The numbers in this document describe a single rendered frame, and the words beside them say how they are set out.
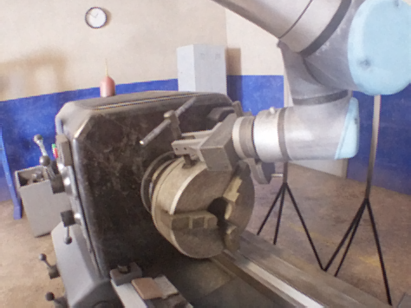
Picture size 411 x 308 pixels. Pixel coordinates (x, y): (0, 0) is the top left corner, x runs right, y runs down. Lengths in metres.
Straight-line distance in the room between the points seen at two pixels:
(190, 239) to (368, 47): 0.52
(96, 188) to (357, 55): 0.63
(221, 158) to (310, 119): 0.16
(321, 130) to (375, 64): 0.18
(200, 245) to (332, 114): 0.42
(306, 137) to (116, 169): 0.48
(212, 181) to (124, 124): 0.26
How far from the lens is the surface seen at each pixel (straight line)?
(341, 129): 0.40
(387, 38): 0.26
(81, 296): 0.92
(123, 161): 0.71
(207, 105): 0.81
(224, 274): 1.02
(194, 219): 0.57
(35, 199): 2.77
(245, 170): 0.63
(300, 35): 0.25
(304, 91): 0.39
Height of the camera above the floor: 1.40
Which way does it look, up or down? 14 degrees down
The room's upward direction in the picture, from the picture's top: 3 degrees counter-clockwise
